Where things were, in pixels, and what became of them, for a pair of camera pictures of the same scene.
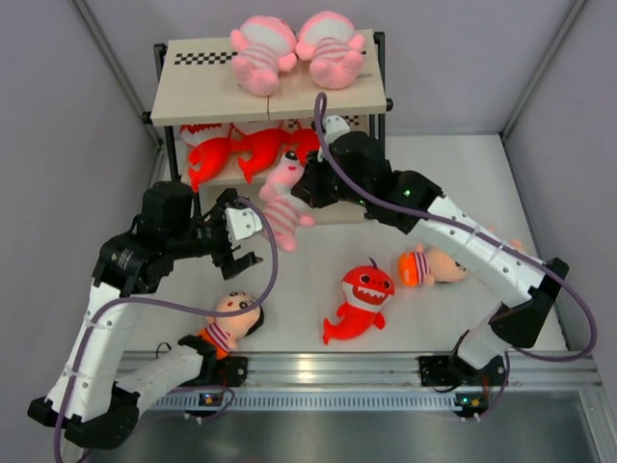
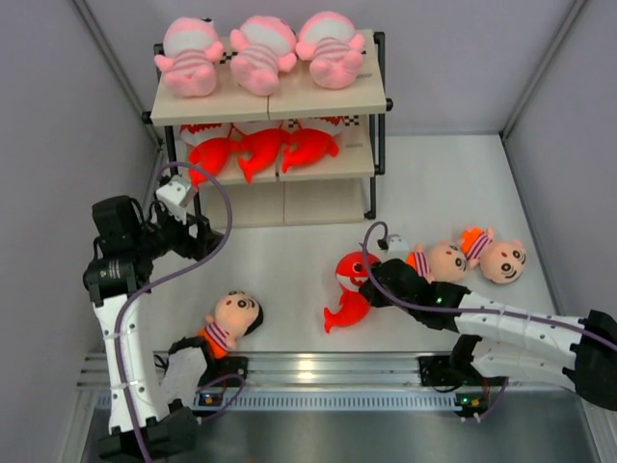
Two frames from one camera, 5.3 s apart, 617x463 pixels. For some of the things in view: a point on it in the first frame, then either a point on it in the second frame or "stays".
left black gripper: x=224 y=257 to x=197 y=248
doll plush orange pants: x=420 y=267 stays
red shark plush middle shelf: x=264 y=145 stays
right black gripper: x=308 y=188 to x=374 y=298
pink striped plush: x=283 y=212 to x=191 y=49
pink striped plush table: x=328 y=40 stays
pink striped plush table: x=264 y=45 stays
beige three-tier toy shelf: x=223 y=135 stays
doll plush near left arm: x=222 y=334 stays
